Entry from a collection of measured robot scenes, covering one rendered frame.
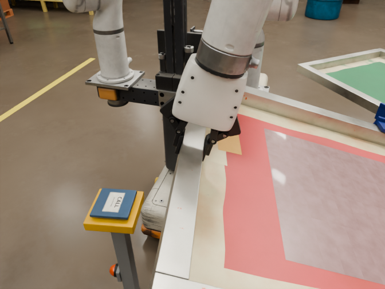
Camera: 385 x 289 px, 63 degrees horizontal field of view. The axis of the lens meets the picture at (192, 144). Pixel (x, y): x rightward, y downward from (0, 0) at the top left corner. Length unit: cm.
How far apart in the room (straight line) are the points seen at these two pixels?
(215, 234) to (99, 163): 219
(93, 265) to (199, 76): 163
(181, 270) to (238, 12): 31
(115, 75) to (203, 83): 66
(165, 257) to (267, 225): 19
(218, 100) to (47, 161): 238
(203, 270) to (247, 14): 32
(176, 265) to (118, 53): 81
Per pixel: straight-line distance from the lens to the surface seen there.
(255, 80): 96
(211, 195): 50
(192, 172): 48
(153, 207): 179
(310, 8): 703
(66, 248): 208
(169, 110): 51
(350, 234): 59
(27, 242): 221
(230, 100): 47
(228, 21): 42
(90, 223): 86
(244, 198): 53
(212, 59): 43
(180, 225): 40
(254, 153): 63
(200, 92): 46
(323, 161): 72
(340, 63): 186
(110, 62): 107
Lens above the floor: 158
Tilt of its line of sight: 36 degrees down
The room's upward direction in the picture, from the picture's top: straight up
